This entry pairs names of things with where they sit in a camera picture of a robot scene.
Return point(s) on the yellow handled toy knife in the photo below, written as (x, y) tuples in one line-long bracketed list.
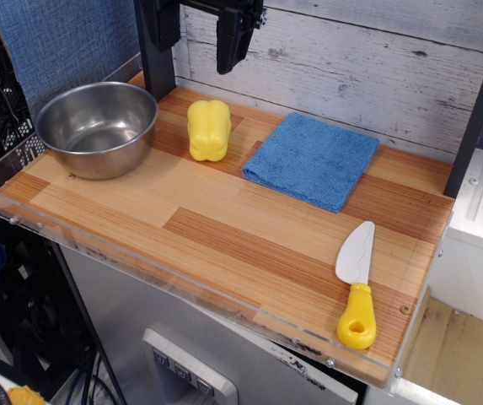
[(356, 327)]

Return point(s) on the stainless steel bowl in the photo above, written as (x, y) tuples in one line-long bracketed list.
[(99, 131)]

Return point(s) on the white ridged metal box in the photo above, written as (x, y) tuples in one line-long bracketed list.
[(481, 202)]

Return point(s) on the yellow toy pepper block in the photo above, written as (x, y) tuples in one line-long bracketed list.
[(209, 125)]

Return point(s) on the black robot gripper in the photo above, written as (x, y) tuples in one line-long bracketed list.
[(236, 20)]

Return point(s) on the grey metal cabinet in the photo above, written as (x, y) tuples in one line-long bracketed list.
[(161, 348)]

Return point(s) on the black plastic crate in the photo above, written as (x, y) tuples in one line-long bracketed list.
[(1, 97)]

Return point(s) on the black left vertical post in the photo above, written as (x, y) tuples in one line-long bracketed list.
[(157, 66)]

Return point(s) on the blue folded cloth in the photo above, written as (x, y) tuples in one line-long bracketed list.
[(312, 161)]

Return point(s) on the clear acrylic table guard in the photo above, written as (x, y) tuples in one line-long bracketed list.
[(256, 257)]

